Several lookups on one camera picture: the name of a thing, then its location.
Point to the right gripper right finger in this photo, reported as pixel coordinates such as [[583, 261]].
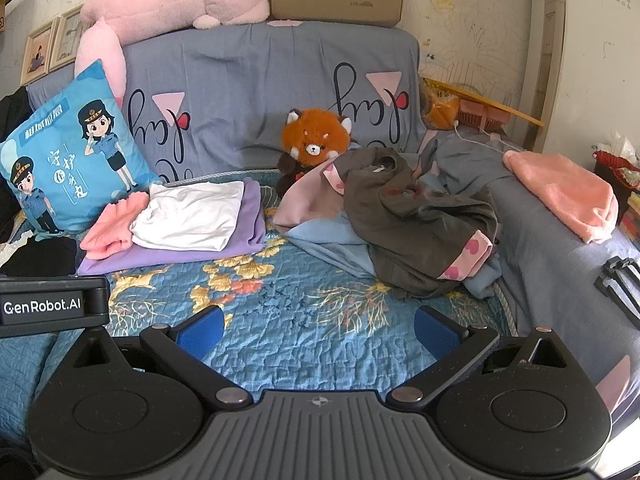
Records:
[[457, 351]]

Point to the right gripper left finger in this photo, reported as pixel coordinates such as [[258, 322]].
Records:
[[179, 352]]

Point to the grey garment with pink cuffs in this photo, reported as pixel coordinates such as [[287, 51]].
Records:
[[420, 240]]

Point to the black clothes pile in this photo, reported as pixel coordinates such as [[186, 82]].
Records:
[[59, 256]]

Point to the folded coral pink garment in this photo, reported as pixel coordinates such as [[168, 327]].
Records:
[[111, 233]]

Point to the blue floral quilted blanket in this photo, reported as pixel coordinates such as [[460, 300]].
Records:
[[291, 321]]

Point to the folded white garment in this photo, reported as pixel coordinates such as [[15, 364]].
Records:
[[199, 216]]

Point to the folded purple garment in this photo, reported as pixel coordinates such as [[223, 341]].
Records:
[[247, 238]]

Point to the light blue garment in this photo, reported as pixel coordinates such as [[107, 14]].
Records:
[[335, 242]]

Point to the blue cartoon police cushion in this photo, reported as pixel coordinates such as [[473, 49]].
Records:
[[74, 156]]

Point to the black plastic tool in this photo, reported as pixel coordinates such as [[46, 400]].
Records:
[[618, 281]]

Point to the salmon towel on armrest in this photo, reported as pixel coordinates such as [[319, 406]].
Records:
[[584, 202]]

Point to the pink cloth under plush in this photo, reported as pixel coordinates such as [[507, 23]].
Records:
[[311, 197]]

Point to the pink plastic basket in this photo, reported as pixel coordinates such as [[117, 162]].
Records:
[[481, 116]]

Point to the orange plastic bag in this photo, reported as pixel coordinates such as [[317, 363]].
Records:
[[439, 107]]

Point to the red panda plush toy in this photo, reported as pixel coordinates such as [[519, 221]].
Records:
[[310, 137]]

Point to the grey printed sofa cover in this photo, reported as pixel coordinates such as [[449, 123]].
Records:
[[200, 102]]

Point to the yellow flat board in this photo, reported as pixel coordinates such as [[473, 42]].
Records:
[[472, 96]]

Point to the large pink plush toy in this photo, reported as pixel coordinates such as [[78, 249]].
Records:
[[113, 24]]

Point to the framed picture on wall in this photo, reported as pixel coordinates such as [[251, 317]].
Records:
[[39, 44]]

